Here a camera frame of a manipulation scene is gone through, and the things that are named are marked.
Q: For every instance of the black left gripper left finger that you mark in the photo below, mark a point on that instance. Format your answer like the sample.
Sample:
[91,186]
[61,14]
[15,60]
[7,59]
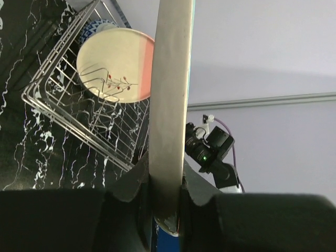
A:
[115,219]

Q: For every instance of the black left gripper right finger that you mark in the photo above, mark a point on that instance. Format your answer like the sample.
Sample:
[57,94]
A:
[211,220]

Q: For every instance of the pink and cream plate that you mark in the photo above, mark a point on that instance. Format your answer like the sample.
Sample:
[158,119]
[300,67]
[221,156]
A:
[116,65]

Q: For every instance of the blue and cream plate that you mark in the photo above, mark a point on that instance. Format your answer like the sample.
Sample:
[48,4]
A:
[168,107]

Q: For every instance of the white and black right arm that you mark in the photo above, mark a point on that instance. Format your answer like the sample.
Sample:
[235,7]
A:
[208,151]

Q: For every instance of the blue and white patterned bowl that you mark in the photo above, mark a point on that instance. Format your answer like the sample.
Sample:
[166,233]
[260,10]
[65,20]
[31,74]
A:
[94,27]

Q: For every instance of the chrome wire dish rack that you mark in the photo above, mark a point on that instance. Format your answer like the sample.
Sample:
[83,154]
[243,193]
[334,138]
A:
[115,130]

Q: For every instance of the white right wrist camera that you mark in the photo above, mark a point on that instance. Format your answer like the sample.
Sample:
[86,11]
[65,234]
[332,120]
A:
[206,126]

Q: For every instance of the right aluminium frame rail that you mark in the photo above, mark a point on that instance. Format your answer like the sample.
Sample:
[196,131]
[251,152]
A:
[259,102]

